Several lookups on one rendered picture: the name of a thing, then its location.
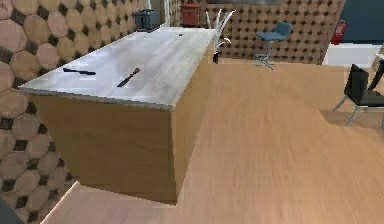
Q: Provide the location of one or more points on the blue stool chair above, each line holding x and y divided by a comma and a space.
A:
275, 35

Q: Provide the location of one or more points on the black dining chair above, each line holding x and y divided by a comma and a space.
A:
360, 90

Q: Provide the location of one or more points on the wooden counter with grey top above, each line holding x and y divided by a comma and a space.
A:
133, 110

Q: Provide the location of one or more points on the white leafed house plant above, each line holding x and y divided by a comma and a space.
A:
220, 30

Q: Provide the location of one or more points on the red bin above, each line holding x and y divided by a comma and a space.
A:
190, 14

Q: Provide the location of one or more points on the dark grey toaster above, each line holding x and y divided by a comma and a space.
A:
146, 19

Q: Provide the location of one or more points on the black knife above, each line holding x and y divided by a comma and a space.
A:
78, 71

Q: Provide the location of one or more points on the red fire extinguisher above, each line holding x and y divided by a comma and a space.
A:
339, 32

